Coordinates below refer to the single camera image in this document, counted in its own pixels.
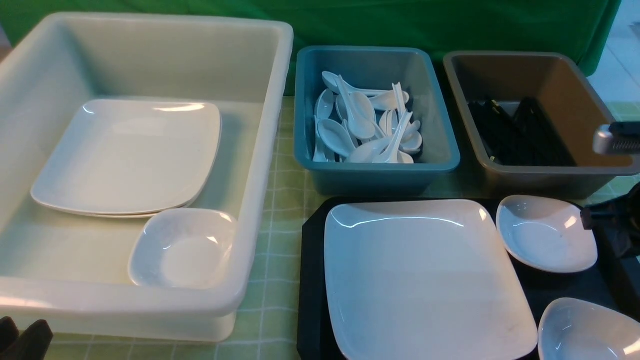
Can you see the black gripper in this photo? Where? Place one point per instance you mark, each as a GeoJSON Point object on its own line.
{"type": "Point", "coordinates": [620, 215]}

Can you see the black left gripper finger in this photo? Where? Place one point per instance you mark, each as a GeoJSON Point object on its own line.
{"type": "Point", "coordinates": [9, 333]}

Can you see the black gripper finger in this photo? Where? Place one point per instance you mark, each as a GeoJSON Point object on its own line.
{"type": "Point", "coordinates": [32, 344]}

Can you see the white square bowl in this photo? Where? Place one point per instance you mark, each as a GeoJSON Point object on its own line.
{"type": "Point", "coordinates": [546, 234]}
{"type": "Point", "coordinates": [183, 248]}

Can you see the large white square plate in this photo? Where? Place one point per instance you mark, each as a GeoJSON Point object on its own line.
{"type": "Point", "coordinates": [423, 280]}

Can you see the white ceramic soup spoon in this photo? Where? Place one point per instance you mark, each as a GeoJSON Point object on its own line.
{"type": "Point", "coordinates": [359, 125]}

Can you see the bottom white plate in tub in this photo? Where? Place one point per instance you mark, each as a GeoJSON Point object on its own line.
{"type": "Point", "coordinates": [125, 216]}

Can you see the white plate in tub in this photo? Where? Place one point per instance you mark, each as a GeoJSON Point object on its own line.
{"type": "Point", "coordinates": [131, 157]}
{"type": "Point", "coordinates": [125, 216]}

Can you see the top white plate in tub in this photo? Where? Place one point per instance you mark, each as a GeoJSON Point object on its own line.
{"type": "Point", "coordinates": [131, 157]}

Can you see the black serving tray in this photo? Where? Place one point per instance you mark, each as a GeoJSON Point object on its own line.
{"type": "Point", "coordinates": [612, 283]}

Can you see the large white plastic tub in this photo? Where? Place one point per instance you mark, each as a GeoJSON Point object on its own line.
{"type": "Point", "coordinates": [72, 270]}

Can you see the pile of black chopsticks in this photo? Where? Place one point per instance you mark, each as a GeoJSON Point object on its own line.
{"type": "Point", "coordinates": [525, 138]}

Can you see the brown plastic bin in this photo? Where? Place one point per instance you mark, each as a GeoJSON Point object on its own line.
{"type": "Point", "coordinates": [574, 107]}

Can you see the white square bowl in tub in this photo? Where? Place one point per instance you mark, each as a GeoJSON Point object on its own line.
{"type": "Point", "coordinates": [183, 248]}

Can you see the green checkered tablecloth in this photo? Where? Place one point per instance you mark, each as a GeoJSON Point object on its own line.
{"type": "Point", "coordinates": [266, 324]}

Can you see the white spoon front of pile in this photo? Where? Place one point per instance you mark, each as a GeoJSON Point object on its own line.
{"type": "Point", "coordinates": [391, 154]}

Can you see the white spoon of pile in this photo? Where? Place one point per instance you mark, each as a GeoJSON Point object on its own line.
{"type": "Point", "coordinates": [335, 137]}
{"type": "Point", "coordinates": [391, 154]}
{"type": "Point", "coordinates": [331, 81]}

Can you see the teal plastic bin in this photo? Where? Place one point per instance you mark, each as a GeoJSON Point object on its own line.
{"type": "Point", "coordinates": [428, 148]}

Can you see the white spoon left of pile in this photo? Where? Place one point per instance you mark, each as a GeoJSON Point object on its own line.
{"type": "Point", "coordinates": [335, 137]}

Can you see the white spoon top of pile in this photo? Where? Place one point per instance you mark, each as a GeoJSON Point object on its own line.
{"type": "Point", "coordinates": [331, 81]}

